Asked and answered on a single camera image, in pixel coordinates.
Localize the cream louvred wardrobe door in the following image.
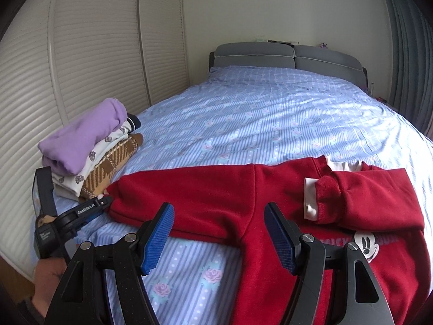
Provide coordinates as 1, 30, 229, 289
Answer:
138, 0, 191, 106
0, 0, 71, 273
49, 0, 151, 116

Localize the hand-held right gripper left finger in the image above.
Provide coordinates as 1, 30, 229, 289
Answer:
45, 202, 175, 325

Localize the folded purple garment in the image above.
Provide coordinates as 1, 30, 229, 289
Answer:
38, 97, 128, 175

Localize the folded brown checked garment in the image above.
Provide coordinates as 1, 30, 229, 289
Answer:
79, 133, 144, 200

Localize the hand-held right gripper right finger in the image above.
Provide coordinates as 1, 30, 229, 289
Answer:
264, 202, 396, 325

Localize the grey padded bed headboard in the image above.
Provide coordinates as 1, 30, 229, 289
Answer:
209, 41, 368, 87

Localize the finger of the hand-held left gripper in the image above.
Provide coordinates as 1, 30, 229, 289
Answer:
93, 194, 114, 215

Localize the blue floral bed sheet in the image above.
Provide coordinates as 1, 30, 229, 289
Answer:
30, 65, 433, 325

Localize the folded dark navy garment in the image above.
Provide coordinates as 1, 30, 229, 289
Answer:
126, 114, 142, 132

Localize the person's left forearm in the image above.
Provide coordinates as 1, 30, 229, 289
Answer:
31, 258, 68, 315

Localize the red cartoon print sweater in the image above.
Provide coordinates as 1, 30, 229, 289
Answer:
107, 155, 426, 325

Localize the grey green curtain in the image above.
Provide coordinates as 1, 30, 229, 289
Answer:
377, 0, 433, 139

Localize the folded white printed garment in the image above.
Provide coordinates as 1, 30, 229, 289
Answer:
54, 120, 132, 200

